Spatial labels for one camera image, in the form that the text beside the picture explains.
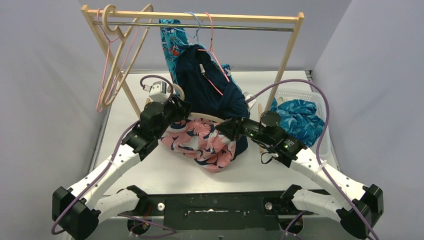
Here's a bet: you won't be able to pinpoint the wooden hanger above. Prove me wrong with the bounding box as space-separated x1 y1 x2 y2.
99 3 155 108
167 83 224 123

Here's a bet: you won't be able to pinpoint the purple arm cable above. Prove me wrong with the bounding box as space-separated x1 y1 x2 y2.
245 78 380 240
50 74 175 236

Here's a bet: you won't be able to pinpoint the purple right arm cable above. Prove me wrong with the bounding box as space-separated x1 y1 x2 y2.
245 78 380 240

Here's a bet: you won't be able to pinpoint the wooden clothes rack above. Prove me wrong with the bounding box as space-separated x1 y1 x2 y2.
80 3 306 155

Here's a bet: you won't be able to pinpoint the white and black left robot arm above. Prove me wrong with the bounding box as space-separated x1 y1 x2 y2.
51 95 192 240

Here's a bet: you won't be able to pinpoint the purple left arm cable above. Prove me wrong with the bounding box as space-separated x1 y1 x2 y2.
50 74 175 236

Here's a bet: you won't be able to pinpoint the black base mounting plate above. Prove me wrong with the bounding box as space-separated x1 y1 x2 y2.
147 191 300 231

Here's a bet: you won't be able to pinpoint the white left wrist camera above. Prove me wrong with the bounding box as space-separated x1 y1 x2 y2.
143 81 171 103

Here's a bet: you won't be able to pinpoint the wooden hanger front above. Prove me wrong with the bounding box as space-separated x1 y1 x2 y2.
99 3 155 108

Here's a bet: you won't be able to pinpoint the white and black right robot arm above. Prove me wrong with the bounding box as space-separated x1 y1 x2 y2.
216 111 384 240

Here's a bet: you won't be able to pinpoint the teal fish print shorts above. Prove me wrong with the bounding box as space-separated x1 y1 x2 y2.
158 18 232 84

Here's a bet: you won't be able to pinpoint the white shorts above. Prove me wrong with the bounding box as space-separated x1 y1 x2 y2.
276 96 290 106

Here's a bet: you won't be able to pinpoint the pink wire hanger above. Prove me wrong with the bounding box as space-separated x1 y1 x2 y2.
198 12 230 96
96 4 142 112

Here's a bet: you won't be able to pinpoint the blue wire hanger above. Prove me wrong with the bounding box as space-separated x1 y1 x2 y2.
173 11 204 47

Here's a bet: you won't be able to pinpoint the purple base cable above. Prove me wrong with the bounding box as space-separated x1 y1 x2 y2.
117 213 178 239

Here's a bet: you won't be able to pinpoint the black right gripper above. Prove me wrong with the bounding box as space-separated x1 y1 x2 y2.
216 107 274 145

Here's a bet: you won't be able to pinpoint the blue shark print shorts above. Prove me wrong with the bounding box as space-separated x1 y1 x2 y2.
270 99 325 148

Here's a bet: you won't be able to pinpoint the pink floral shorts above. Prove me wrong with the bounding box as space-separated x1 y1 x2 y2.
160 118 237 174

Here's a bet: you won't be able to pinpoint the navy blue shorts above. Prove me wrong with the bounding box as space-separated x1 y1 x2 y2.
173 44 250 157

